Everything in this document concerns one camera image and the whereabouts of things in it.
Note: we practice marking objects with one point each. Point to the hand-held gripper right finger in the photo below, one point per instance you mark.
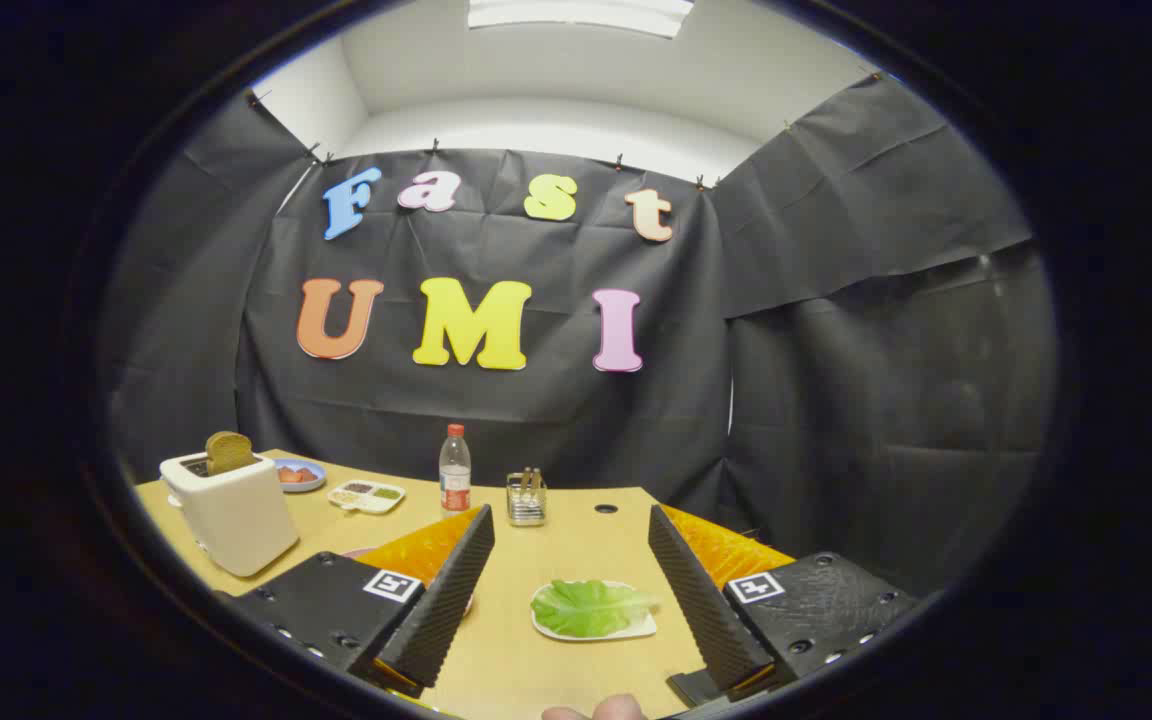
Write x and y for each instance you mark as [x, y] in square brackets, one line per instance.
[701, 600]

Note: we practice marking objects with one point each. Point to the white divided seasoning dish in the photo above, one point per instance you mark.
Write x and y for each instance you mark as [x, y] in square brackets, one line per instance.
[368, 502]

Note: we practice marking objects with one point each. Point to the ceiling light panel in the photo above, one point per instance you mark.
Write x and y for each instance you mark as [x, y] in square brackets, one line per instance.
[581, 12]

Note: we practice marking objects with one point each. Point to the brown wooden chopsticks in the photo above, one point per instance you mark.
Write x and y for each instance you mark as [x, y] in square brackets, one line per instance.
[531, 480]

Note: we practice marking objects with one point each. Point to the clear red-capped water bottle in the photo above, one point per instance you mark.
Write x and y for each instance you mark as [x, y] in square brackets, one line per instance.
[455, 470]

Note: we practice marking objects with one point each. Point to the green lettuce leaf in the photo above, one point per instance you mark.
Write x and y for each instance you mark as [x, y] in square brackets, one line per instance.
[591, 607]

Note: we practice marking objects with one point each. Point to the white square plate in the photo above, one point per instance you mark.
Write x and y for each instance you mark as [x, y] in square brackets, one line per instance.
[638, 629]

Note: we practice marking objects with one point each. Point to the small blue plate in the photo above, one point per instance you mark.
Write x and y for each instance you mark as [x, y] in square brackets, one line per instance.
[317, 484]

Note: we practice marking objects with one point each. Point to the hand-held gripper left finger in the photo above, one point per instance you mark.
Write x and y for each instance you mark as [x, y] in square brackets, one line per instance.
[441, 605]

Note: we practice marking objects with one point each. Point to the sliced red sausage pieces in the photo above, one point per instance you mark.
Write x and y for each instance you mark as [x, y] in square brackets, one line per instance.
[296, 475]

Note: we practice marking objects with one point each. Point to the metal mesh utensil holder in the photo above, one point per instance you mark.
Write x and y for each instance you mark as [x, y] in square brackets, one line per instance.
[526, 510]

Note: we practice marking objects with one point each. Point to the white toaster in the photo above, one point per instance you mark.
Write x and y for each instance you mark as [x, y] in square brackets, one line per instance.
[236, 515]

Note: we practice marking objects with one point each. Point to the pink round plate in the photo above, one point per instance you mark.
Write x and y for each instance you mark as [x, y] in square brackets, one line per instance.
[356, 551]

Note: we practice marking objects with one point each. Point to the brown bread slice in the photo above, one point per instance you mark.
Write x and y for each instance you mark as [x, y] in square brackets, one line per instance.
[228, 452]

